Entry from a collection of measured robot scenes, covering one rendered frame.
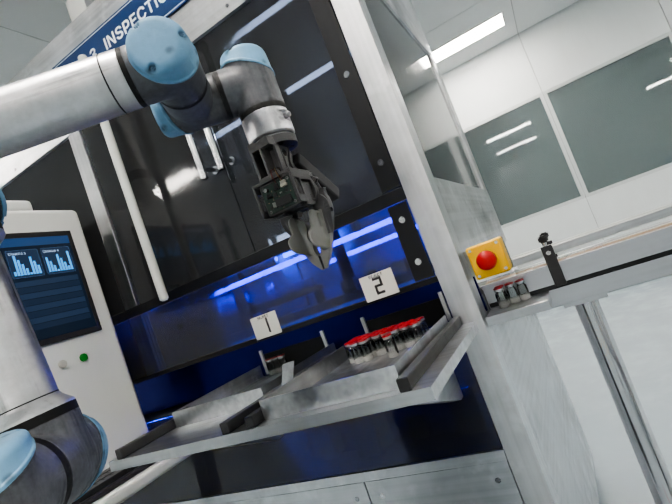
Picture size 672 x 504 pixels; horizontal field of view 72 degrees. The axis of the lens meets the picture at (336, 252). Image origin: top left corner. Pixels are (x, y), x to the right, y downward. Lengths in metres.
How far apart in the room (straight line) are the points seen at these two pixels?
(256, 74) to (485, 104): 5.10
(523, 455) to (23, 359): 0.93
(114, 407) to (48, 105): 1.01
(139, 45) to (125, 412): 1.11
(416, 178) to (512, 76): 4.80
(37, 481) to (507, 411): 0.84
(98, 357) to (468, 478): 1.03
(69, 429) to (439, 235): 0.75
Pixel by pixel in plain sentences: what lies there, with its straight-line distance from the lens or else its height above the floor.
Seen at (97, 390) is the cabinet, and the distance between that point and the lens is 1.48.
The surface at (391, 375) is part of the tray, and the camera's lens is 0.71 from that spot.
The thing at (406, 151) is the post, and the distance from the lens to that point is 1.06.
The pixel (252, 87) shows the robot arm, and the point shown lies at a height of 1.37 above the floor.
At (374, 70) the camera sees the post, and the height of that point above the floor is 1.47.
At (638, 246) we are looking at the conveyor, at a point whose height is 0.91.
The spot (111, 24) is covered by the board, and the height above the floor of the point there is 2.00.
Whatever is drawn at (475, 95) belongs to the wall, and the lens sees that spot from 5.81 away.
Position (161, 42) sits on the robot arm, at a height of 1.39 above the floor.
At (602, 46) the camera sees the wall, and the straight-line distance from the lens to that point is 5.85.
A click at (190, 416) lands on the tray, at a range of 1.12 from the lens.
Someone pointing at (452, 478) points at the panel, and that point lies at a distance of 1.19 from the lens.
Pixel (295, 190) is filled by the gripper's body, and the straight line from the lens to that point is 0.67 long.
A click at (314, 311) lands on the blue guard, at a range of 1.17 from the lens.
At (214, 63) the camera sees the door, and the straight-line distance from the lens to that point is 1.37.
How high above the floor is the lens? 1.05
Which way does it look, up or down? 4 degrees up
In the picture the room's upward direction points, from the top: 20 degrees counter-clockwise
